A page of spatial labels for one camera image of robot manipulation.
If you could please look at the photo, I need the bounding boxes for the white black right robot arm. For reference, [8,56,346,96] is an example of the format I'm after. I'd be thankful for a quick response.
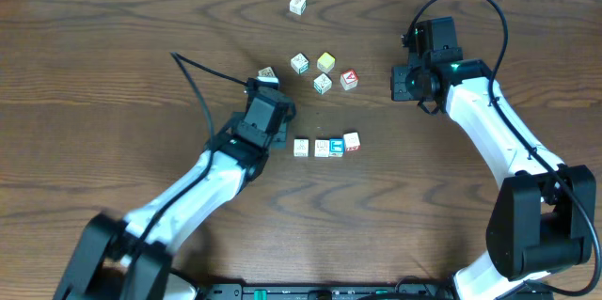
[391,42,601,299]

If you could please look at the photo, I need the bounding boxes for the white block at far top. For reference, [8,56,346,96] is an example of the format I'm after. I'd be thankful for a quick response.
[289,0,307,15]

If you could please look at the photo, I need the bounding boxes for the cream block yellow side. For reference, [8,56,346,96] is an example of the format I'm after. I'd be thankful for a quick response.
[258,67,276,77]

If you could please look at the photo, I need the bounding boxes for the red letter A block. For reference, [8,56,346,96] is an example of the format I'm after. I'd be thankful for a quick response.
[341,69,358,90]

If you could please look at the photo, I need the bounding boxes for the white block blue side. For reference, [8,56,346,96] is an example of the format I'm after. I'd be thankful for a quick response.
[293,138,309,157]

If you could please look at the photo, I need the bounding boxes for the white block green side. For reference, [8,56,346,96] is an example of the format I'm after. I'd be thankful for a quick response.
[313,73,332,95]

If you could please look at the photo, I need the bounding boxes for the white block teal side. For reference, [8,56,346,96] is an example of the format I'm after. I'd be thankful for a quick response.
[291,53,309,74]

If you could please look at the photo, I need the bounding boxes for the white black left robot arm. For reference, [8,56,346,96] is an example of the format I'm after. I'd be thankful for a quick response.
[54,111,291,300]

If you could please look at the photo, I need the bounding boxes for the yellow topped wooden block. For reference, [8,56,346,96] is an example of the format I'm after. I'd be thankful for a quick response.
[317,52,336,74]

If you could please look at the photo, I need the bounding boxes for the white block red side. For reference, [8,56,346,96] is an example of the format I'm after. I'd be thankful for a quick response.
[328,138,345,157]

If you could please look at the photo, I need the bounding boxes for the cream block with red drawing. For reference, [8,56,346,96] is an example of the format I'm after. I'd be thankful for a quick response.
[314,139,330,157]

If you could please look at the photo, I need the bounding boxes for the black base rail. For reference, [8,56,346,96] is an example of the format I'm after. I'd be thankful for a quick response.
[195,281,554,300]

